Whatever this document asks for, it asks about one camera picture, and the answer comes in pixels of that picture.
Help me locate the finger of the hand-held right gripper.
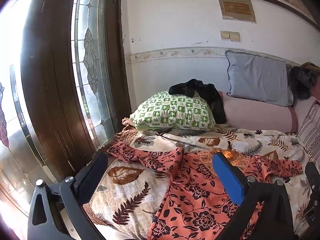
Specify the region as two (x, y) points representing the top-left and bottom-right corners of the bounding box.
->
(304, 162), (320, 222)

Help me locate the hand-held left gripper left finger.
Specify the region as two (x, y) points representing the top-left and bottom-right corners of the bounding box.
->
(27, 151), (108, 240)

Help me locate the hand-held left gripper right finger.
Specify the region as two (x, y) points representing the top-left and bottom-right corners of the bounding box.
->
(212, 152), (299, 240)

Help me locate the orange floral garment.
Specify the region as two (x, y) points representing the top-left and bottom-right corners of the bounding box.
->
(107, 141), (310, 240)

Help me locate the leaf print blanket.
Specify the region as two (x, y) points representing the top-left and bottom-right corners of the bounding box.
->
(82, 124), (313, 240)

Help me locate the striped cushion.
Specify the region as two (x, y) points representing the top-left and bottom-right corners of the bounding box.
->
(296, 102), (320, 160)

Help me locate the pink sofa cushion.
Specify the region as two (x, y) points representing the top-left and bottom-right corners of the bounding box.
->
(217, 91), (298, 133)

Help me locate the green checked pillow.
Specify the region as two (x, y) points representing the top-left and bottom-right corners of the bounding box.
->
(129, 91), (216, 131)

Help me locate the black garment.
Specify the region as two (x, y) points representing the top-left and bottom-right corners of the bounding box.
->
(168, 79), (227, 125)

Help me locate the dark furry cushion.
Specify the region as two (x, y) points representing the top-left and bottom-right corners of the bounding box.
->
(287, 66), (320, 100)

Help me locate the dark wooden door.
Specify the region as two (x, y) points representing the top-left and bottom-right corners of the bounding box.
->
(21, 0), (132, 180)

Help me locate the grey blue pillow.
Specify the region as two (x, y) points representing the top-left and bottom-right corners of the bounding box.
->
(225, 50), (294, 107)

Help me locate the leaded glass door pane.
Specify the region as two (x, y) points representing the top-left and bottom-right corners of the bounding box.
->
(71, 0), (118, 148)

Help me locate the wall plaque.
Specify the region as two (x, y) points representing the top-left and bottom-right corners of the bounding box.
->
(217, 0), (257, 23)

